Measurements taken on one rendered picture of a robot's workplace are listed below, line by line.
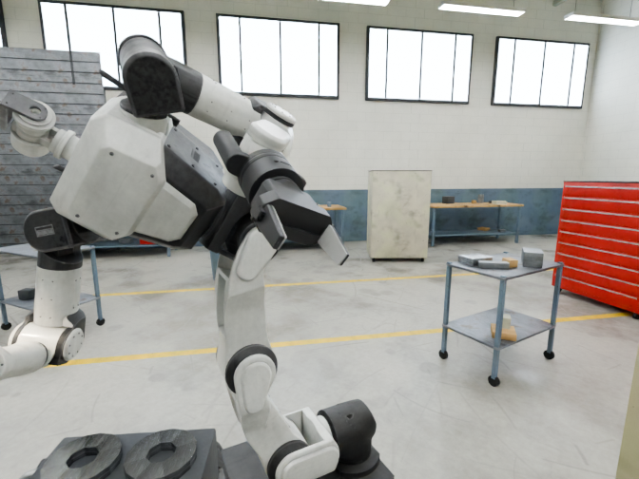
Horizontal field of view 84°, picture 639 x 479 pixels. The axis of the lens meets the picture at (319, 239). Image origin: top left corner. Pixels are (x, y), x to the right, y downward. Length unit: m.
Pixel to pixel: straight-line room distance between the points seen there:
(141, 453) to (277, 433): 0.64
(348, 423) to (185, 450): 0.80
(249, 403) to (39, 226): 0.65
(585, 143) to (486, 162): 2.78
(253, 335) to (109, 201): 0.47
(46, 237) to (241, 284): 0.44
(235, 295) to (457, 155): 8.67
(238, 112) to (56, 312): 0.64
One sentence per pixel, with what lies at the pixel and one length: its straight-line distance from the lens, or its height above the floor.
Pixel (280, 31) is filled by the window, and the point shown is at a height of 4.39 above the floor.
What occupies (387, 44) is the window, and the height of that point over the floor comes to 4.30.
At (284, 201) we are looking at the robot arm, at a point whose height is 1.50.
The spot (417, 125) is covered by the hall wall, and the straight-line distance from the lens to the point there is 8.90.
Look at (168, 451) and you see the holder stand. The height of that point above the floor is 1.15.
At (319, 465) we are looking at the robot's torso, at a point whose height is 0.68.
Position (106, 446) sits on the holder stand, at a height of 1.17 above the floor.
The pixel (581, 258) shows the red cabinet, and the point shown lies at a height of 0.53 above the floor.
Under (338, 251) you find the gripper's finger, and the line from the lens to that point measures 0.49.
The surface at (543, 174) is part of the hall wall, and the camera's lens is 10.79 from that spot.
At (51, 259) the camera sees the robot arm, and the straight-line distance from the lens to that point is 1.03.
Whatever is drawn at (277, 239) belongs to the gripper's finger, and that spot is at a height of 1.46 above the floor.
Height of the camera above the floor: 1.53
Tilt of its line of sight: 10 degrees down
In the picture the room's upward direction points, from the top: straight up
